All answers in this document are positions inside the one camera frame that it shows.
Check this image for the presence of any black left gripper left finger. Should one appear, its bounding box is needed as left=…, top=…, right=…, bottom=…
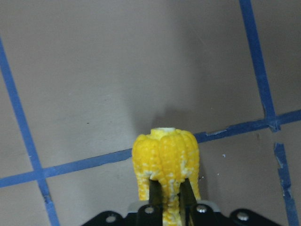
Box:
left=148, top=179, right=163, bottom=208

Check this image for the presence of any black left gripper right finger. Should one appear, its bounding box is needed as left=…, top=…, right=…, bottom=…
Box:
left=178, top=178, right=197, bottom=212

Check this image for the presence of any yellow corn cob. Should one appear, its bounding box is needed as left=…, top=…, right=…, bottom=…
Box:
left=132, top=128, right=201, bottom=226

